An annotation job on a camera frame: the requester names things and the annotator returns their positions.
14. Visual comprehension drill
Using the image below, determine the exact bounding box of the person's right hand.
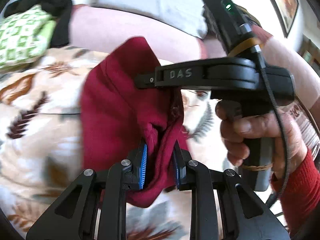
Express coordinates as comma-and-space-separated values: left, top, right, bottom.
215, 101, 308, 179

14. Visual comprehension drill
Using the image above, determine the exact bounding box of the black garment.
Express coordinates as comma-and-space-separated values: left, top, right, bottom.
4, 0, 73, 48

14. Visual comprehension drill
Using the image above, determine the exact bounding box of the black camera box green light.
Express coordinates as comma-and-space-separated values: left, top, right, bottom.
202, 0, 260, 57

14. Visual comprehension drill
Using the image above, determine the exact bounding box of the pink bedsheet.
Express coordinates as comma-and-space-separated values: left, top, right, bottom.
69, 4, 319, 113

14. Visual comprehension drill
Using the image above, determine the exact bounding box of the beige leaf-print blanket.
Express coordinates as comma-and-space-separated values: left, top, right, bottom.
1, 46, 227, 239

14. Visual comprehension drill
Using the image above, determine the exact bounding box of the framed wall picture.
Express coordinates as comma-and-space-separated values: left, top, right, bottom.
270, 0, 299, 38

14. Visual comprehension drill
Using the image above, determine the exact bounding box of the red knit sleeve forearm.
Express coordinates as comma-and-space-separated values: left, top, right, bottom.
280, 151, 319, 235

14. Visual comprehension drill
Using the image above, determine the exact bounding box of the red small garment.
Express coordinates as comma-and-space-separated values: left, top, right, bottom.
80, 37, 188, 207

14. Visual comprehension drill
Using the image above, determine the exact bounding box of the green white patterned pillow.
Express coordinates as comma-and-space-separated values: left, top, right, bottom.
1, 4, 56, 72

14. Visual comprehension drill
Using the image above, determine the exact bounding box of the black braided cable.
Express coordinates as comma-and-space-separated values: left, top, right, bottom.
238, 23, 293, 207

